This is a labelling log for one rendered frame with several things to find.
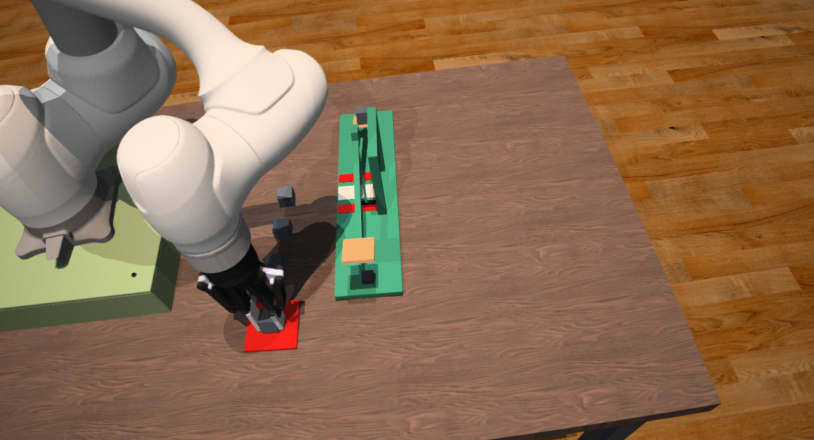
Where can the red flat square plate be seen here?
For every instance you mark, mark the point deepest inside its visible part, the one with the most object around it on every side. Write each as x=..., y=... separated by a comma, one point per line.
x=285, y=339

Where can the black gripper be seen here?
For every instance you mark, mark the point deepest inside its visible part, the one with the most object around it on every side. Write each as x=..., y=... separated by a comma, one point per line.
x=248, y=274

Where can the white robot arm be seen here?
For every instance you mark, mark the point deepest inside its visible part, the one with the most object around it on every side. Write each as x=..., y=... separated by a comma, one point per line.
x=109, y=74

